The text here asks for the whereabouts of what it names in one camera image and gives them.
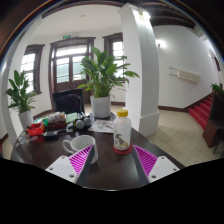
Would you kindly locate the green notebook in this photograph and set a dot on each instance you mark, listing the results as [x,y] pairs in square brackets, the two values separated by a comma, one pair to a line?
[71,117]

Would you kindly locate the potted plant in white pot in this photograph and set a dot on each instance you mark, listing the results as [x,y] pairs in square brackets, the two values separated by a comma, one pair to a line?
[101,75]
[21,96]

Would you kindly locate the dark-framed window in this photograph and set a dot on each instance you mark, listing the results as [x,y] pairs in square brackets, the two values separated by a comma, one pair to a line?
[117,50]
[30,66]

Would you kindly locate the dark wooden double door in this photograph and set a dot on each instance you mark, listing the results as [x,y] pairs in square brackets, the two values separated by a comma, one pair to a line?
[68,66]

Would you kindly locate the flat round red coaster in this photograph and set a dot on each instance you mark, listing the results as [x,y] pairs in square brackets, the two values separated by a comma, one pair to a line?
[122,152]

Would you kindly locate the red carpeted stairs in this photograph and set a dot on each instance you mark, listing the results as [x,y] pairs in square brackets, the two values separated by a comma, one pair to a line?
[201,113]

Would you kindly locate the small green plant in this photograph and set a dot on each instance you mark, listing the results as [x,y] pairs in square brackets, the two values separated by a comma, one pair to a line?
[217,89]

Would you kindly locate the flat black device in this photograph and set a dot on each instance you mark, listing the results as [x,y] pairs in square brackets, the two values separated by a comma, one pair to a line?
[51,135]

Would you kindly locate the round wall lamp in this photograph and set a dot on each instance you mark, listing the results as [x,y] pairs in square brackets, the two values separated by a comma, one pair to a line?
[160,43]

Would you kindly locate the green exit sign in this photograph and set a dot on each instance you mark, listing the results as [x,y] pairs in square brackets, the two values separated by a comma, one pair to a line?
[66,37]

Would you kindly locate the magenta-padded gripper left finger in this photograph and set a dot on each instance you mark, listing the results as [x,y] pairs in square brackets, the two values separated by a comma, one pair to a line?
[63,168]

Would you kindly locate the black chair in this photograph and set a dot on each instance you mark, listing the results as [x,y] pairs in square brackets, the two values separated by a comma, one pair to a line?
[68,103]

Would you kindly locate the white speckled mug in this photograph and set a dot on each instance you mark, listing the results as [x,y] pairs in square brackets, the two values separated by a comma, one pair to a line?
[78,142]

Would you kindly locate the white wall radiator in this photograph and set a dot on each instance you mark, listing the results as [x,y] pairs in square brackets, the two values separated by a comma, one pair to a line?
[186,75]

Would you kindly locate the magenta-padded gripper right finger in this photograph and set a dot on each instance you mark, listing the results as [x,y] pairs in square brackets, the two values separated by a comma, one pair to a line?
[161,168]

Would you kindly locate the printed paper leaflet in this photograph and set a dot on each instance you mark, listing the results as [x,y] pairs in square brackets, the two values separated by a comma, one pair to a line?
[101,126]

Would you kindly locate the grey-headed microphone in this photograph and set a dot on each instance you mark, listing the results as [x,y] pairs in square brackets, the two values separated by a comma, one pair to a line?
[79,124]
[87,121]

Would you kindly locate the dark wooden cabinet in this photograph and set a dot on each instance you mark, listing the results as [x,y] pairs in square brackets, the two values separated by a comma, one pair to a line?
[215,123]

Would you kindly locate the clear bottle with yellow cap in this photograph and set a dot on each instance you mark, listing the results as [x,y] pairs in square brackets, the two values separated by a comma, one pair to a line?
[122,133]

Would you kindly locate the red box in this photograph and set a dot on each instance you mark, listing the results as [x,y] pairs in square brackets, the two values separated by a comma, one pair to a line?
[35,130]

